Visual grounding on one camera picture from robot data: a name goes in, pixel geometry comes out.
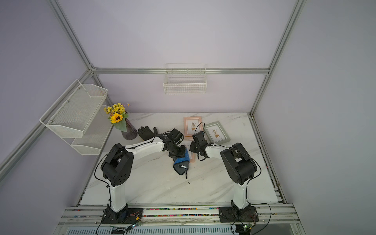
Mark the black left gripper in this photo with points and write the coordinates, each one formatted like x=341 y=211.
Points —
x=181 y=154

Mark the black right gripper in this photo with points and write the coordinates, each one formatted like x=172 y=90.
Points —
x=192 y=147

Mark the pink picture frame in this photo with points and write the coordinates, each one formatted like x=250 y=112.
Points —
x=192 y=125
x=192 y=155

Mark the blue microfibre cloth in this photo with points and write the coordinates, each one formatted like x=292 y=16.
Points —
x=181 y=165

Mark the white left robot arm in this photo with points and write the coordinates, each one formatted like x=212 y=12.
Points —
x=117 y=165

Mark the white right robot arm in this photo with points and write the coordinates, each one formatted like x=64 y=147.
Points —
x=241 y=168

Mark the black yellow work glove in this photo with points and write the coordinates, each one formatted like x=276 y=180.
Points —
x=146 y=133

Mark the dark glass vase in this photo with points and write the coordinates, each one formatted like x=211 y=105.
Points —
x=131 y=132

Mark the sunflower bouquet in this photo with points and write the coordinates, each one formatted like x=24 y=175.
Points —
x=117 y=115

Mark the green picture frame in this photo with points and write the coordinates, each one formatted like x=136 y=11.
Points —
x=216 y=133

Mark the white wire wall basket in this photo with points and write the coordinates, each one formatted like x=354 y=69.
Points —
x=185 y=79

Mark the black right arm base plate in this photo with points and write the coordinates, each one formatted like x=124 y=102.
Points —
x=234 y=214

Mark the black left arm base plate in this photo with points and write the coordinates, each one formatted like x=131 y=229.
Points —
x=124 y=216

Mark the white mesh wall shelf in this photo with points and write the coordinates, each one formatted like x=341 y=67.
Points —
x=78 y=118

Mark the aluminium front rail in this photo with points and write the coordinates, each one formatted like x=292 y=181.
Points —
x=277 y=219

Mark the aluminium enclosure frame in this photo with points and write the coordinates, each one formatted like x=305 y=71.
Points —
x=161 y=38

